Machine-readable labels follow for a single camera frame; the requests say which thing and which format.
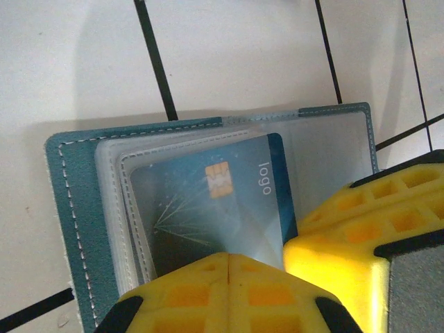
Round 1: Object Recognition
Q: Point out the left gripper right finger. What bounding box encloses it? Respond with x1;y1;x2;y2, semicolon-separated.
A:
228;255;364;333

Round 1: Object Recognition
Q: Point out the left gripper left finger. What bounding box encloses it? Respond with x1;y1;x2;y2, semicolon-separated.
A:
93;252;230;333

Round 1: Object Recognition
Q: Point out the dark blue logo credit card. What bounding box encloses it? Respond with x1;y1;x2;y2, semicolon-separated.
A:
128;133;299;278

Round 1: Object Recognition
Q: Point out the teal leather card holder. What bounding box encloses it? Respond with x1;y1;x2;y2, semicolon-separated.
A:
44;101;382;333

